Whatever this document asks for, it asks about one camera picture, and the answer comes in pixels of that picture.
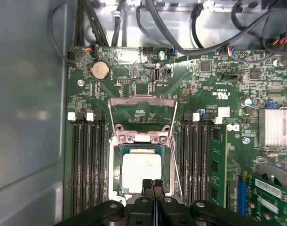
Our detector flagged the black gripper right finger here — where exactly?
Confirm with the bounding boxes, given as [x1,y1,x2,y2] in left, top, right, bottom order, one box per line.
[155,179,259,226]

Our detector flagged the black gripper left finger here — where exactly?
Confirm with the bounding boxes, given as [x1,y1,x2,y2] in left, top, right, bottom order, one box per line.
[55,179,156,226]

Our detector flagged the metal locking lever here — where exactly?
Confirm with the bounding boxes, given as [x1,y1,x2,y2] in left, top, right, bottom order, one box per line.
[169,137,184,202]

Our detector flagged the silver CPU chip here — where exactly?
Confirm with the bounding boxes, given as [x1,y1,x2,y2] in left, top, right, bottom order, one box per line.
[119,145,171,195]

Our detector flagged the metal socket cover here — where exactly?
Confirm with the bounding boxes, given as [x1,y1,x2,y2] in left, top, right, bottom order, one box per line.
[109,97,178,138]

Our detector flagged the black RAM slot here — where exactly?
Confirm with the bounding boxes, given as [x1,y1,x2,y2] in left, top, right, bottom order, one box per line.
[77,113,88,212]
[192,112,202,208]
[86,112,97,210]
[201,113,211,209]
[183,113,192,205]
[96,113,108,208]
[67,112,80,216]

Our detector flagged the blue expansion slot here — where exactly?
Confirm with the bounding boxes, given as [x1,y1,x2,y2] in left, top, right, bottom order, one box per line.
[237,180,247,217]

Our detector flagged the CPU socket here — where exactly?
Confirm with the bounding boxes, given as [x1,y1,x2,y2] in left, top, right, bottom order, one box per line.
[108,131,179,201]

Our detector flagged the green RAM stick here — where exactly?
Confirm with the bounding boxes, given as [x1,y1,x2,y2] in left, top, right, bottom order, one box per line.
[209,117,230,211]

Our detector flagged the black graphics card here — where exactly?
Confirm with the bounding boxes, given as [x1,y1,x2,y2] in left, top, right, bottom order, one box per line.
[248,163,287,226]

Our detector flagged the silver chipset heatsink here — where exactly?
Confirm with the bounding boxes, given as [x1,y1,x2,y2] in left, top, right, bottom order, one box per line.
[258,107,287,148]

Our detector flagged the silver internal USB port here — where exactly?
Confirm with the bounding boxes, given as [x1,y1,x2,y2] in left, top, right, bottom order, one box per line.
[152,67,161,83]

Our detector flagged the green motherboard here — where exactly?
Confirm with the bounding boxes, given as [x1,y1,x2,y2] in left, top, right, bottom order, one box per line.
[63,44,287,226]

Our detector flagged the round coin battery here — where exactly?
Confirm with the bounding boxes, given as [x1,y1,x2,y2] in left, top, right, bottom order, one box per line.
[90,61,111,81]

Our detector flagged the black open PC case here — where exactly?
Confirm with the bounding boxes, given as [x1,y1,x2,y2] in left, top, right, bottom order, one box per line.
[0,0,287,226]

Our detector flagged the short black cable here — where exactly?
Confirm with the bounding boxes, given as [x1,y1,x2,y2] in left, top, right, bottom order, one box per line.
[191,4,205,49]

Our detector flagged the long black cable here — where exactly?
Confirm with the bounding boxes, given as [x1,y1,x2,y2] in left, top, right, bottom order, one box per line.
[136,0,276,57]

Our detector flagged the thick black cable bundle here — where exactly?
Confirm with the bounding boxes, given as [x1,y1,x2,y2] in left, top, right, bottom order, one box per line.
[75,0,109,47]

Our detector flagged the thin black cable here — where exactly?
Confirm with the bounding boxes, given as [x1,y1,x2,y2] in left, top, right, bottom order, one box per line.
[48,4,71,63]

